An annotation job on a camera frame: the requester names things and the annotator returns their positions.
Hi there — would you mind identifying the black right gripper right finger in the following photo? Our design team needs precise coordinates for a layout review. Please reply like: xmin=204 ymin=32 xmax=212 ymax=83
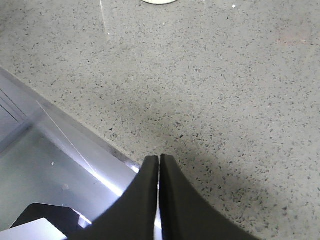
xmin=159 ymin=154 xmax=255 ymax=240

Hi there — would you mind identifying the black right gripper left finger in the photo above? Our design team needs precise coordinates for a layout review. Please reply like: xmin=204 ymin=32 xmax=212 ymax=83
xmin=68 ymin=155 xmax=160 ymax=240

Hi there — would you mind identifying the pale green mug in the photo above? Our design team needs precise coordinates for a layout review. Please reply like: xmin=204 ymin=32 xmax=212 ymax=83
xmin=141 ymin=0 xmax=177 ymax=5

